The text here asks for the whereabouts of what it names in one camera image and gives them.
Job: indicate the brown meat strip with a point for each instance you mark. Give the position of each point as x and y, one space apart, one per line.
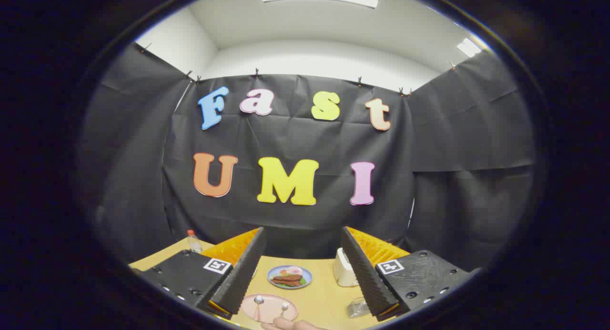
287 277
289 283

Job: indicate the clear plastic bottle red label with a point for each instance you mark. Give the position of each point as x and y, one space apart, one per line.
194 243

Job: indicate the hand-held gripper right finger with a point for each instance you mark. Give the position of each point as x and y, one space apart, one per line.
364 273

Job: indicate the small ceiling light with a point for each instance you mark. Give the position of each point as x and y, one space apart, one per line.
468 47

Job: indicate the blue plate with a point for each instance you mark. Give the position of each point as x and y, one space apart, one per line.
276 284

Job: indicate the white toaster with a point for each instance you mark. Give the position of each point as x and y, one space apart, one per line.
342 273

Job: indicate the pink ham slice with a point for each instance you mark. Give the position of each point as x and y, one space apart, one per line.
295 271

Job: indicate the pink plate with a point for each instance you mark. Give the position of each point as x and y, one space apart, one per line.
271 311

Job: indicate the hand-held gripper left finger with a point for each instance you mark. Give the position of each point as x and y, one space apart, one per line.
243 277

